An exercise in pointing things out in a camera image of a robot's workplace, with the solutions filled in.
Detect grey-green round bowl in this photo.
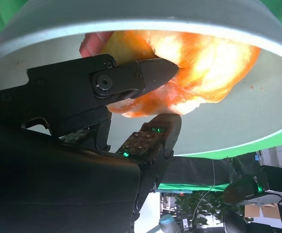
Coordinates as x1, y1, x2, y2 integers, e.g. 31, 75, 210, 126
0, 0, 282, 160

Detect green leafy plant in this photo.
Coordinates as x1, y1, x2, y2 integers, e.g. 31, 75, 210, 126
174, 191, 243, 229

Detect pink layered cake slice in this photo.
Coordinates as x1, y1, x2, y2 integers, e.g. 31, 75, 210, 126
79, 31, 114, 58

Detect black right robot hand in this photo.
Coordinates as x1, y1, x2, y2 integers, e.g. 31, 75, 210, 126
0, 53, 182, 233

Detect large orange striped bread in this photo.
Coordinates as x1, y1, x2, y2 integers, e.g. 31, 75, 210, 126
101, 30, 262, 118

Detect brown cardboard box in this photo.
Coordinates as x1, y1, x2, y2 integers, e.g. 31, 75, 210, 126
244, 203, 281, 219

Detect thin white wire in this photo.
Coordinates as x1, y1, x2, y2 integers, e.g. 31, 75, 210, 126
193, 159, 216, 216

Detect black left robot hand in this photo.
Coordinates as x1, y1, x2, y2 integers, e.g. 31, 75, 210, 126
222, 157, 282, 207

